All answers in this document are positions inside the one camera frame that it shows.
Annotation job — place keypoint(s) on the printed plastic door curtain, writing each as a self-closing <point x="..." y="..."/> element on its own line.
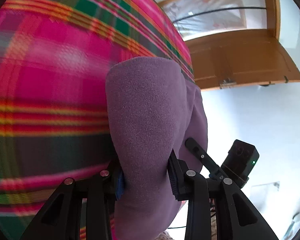
<point x="215" y="2"/>

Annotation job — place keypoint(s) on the black curtain strip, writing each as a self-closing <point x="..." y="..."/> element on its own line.
<point x="215" y="10"/>

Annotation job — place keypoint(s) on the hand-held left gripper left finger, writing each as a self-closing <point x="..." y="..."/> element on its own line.
<point x="119" y="185"/>

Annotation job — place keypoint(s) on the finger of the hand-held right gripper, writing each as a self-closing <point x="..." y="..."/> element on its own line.
<point x="200" y="155"/>

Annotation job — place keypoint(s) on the wooden door frame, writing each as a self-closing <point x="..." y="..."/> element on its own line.
<point x="275" y="12"/>

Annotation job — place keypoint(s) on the purple fleece pants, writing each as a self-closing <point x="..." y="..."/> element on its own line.
<point x="145" y="117"/>

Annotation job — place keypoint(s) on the metal door lock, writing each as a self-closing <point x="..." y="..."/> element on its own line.
<point x="227" y="83"/>

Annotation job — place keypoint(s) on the wooden door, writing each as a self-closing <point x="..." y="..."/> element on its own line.
<point x="240" y="57"/>

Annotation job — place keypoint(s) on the pink plaid bed sheet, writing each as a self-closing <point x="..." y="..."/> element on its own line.
<point x="52" y="80"/>

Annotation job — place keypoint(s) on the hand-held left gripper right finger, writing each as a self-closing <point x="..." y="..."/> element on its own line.
<point x="172" y="177"/>

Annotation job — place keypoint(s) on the person's floral jacket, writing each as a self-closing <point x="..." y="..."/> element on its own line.
<point x="166" y="236"/>

